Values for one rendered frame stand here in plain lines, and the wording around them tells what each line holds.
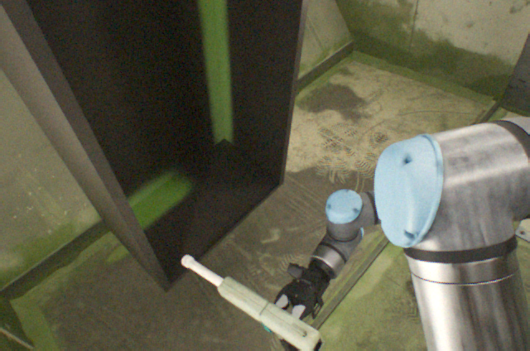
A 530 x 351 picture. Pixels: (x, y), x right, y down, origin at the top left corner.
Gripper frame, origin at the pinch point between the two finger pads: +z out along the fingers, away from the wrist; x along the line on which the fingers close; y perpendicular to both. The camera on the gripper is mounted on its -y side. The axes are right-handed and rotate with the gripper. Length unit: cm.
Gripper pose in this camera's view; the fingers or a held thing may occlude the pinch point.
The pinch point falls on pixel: (276, 328)
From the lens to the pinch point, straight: 98.3
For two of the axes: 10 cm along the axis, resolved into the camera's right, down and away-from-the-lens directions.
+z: -6.1, 6.0, -5.2
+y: 3.0, 7.8, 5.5
